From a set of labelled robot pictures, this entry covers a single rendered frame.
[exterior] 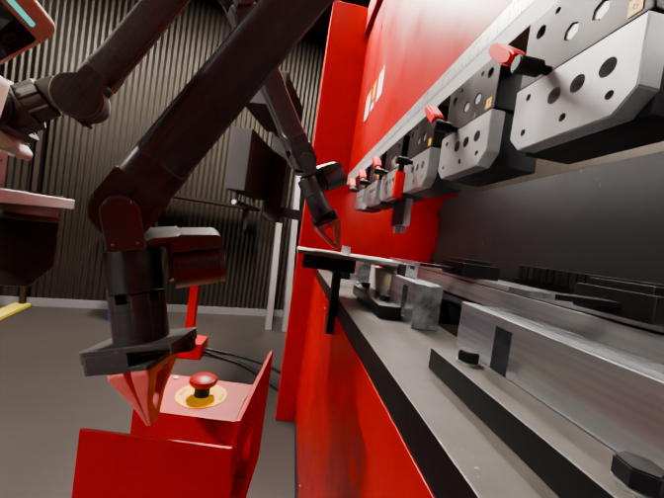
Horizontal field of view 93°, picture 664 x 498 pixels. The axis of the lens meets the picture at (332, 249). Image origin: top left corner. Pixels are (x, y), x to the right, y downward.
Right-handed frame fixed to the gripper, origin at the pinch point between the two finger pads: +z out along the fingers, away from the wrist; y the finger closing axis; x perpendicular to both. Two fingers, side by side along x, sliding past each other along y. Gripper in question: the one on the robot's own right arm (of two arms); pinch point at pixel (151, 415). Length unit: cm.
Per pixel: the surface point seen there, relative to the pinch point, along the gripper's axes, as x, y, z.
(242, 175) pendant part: 146, -19, -62
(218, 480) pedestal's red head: -4.9, 8.9, 5.1
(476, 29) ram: 16, 52, -51
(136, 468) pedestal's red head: -4.8, 0.8, 2.9
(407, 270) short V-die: 39, 42, -9
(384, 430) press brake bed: 2.4, 27.4, 6.5
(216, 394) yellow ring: 10.3, 3.9, 3.0
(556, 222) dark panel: 58, 95, -17
